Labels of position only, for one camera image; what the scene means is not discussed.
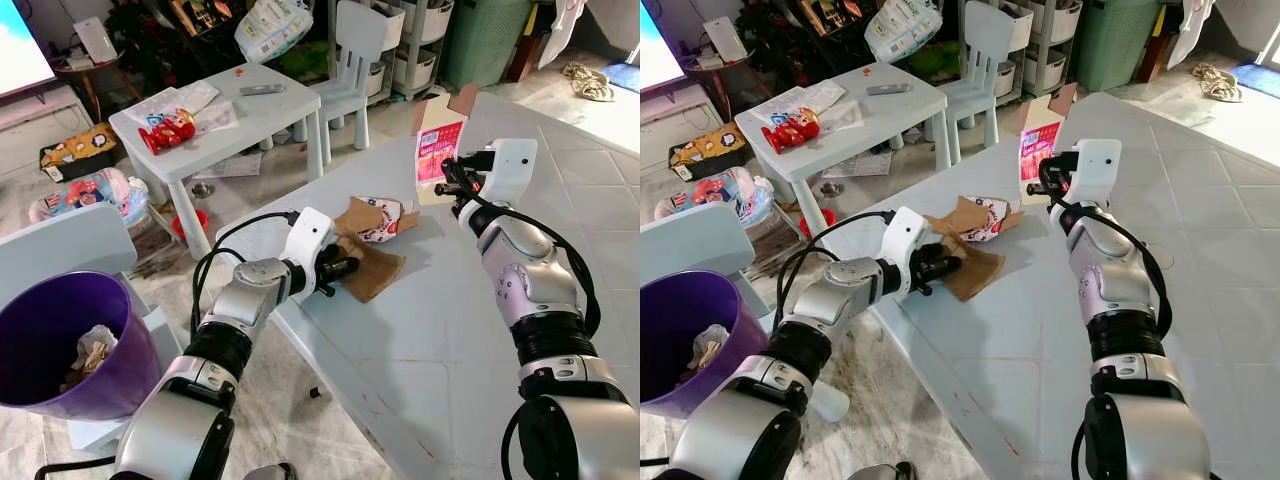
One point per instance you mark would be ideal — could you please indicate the brown cardboard piece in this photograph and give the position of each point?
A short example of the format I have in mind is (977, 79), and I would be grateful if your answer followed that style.
(380, 270)
(978, 270)

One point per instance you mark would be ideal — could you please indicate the red label cardboard box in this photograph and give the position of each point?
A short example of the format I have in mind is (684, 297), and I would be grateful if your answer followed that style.
(1037, 130)
(437, 130)

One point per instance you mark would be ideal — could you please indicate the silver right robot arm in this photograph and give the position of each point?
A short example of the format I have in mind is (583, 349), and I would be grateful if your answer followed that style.
(1110, 270)
(535, 270)

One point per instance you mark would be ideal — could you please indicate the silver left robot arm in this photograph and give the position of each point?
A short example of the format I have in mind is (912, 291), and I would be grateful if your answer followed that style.
(170, 430)
(740, 440)

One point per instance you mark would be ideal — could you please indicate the green plastic bin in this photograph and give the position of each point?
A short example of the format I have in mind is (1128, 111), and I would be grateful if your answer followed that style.
(487, 40)
(1118, 40)

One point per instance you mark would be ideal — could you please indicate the purple rubbish bin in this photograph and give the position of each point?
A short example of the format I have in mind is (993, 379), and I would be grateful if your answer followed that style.
(745, 360)
(130, 370)

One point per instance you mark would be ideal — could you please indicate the crumpled trash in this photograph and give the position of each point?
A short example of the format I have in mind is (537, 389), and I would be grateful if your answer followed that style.
(710, 352)
(92, 352)

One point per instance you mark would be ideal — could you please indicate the torn colourful printed carton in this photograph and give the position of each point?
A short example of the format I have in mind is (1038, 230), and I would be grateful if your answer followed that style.
(985, 218)
(385, 218)

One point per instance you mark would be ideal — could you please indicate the white drawer rack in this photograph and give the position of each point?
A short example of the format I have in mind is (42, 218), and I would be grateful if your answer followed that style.
(1050, 50)
(420, 50)

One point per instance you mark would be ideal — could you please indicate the white child chair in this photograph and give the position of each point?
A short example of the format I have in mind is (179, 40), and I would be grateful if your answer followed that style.
(978, 60)
(350, 60)

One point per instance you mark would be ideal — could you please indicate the red plastic item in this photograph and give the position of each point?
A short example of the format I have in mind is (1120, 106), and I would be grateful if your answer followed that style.
(812, 225)
(190, 225)

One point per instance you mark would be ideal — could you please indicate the small white plastic table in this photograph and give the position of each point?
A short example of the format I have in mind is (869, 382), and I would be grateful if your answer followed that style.
(245, 115)
(870, 115)

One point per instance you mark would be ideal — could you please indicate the grey remote control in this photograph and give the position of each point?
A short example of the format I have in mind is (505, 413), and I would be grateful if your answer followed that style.
(262, 90)
(889, 90)

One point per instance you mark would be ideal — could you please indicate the white hanging cloth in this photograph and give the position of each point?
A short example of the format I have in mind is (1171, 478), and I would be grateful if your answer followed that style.
(1197, 30)
(565, 30)

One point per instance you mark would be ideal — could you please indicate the blue door mat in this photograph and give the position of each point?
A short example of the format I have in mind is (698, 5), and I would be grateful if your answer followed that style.
(1258, 80)
(625, 76)

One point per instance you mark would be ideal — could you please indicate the white printed plastic package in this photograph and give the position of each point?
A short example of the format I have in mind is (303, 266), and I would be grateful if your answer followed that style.
(903, 30)
(275, 30)

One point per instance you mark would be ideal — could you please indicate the red cartoon figure pack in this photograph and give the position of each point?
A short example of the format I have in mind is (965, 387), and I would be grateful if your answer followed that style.
(792, 130)
(168, 130)

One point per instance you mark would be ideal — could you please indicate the white paper sheets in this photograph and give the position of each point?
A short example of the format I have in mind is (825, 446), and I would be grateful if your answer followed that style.
(195, 100)
(820, 100)

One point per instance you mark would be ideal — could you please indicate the television screen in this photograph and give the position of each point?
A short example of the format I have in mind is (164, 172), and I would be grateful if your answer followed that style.
(654, 45)
(22, 45)

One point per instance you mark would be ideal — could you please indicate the colourful printed flat box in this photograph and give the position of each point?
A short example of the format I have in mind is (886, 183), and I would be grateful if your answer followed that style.
(708, 152)
(80, 150)

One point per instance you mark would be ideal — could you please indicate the black printed box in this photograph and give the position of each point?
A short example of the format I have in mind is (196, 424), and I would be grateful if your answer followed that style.
(203, 15)
(832, 15)

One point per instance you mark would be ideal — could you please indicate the round wooden side table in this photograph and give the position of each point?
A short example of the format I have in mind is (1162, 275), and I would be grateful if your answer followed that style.
(95, 65)
(720, 60)

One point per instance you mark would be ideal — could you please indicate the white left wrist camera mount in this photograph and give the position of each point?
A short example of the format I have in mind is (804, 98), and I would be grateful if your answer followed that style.
(910, 245)
(308, 245)

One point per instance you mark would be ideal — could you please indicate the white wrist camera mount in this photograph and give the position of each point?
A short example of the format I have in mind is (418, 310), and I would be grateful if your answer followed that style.
(910, 245)
(1098, 170)
(512, 170)
(308, 245)

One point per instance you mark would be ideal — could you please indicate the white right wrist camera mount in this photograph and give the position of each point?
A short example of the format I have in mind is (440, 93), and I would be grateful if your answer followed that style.
(1098, 170)
(512, 170)

